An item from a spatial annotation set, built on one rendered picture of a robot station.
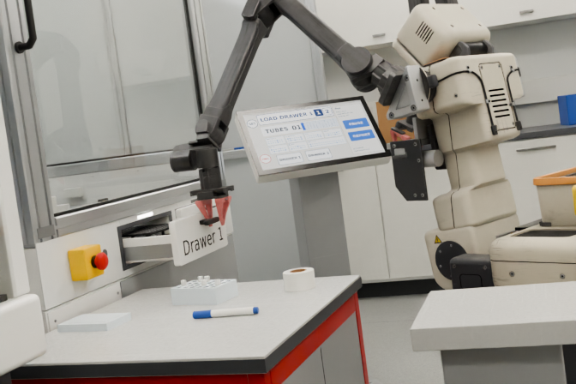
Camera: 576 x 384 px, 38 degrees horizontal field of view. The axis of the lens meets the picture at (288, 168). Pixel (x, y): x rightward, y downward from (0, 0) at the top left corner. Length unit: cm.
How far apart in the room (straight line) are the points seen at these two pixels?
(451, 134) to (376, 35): 323
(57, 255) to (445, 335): 91
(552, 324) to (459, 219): 78
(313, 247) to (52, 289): 142
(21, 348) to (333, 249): 190
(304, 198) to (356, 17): 248
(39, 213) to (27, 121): 20
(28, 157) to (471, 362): 101
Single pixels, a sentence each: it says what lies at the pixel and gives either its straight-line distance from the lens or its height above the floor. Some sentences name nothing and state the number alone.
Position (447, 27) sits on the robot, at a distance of 215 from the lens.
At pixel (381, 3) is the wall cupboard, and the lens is 539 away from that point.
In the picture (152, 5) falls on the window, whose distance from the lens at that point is 251.
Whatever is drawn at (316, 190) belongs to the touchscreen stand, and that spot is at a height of 87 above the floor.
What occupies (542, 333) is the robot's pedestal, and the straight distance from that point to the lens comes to 143.
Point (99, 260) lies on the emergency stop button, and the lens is 194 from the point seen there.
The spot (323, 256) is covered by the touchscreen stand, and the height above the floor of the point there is 62.
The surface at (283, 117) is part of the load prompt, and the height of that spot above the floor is 116.
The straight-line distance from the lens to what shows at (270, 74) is 383.
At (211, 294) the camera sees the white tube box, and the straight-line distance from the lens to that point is 184.
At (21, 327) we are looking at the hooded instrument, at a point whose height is 86.
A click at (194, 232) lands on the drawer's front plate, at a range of 215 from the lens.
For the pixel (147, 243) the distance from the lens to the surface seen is 213.
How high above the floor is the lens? 113
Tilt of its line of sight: 3 degrees down
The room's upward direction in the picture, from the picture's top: 8 degrees counter-clockwise
